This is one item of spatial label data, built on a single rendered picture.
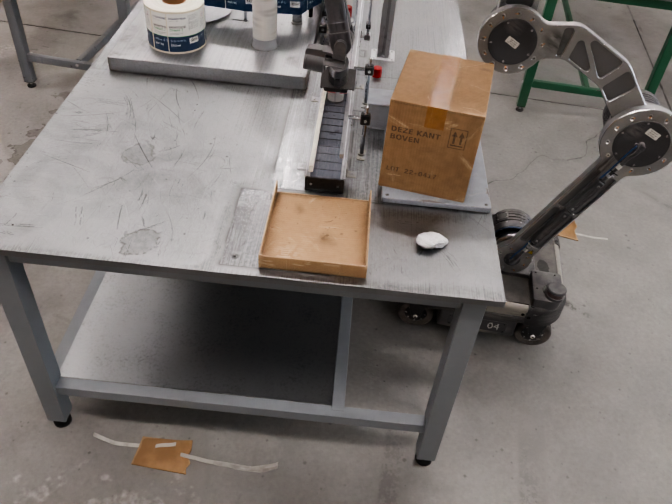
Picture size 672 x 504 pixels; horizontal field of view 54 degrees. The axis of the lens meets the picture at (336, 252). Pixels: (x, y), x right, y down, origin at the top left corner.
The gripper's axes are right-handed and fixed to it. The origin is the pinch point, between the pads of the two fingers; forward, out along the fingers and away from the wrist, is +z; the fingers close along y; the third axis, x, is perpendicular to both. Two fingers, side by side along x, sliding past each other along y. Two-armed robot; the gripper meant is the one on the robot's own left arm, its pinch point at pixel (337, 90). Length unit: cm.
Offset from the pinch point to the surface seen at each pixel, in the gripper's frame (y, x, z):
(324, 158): 1.6, 26.6, -14.1
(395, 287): -19, 64, -37
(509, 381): -72, 84, 54
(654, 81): -170, -86, 148
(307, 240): 3, 53, -29
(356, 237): -9, 51, -27
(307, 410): 0, 98, 14
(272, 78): 22.6, -8.8, 15.5
